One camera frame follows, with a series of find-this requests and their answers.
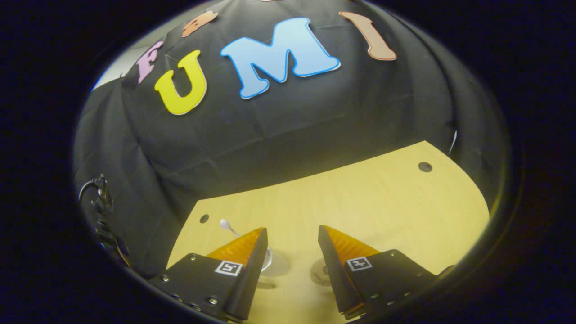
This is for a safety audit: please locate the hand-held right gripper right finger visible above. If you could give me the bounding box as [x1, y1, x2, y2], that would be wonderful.
[318, 225, 438, 321]

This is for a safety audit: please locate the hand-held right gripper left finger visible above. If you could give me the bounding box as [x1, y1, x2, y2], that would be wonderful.
[150, 227, 269, 322]

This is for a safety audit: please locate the round cork coaster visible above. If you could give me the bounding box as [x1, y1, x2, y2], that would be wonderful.
[310, 259, 332, 287]

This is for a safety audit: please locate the white toothbrush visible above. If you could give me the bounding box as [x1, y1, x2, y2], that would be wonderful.
[220, 219, 241, 238]

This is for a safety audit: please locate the light wooden desktop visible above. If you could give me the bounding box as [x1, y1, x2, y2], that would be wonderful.
[166, 140, 490, 324]

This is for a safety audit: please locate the black backdrop cloth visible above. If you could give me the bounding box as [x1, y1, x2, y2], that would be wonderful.
[73, 0, 511, 277]

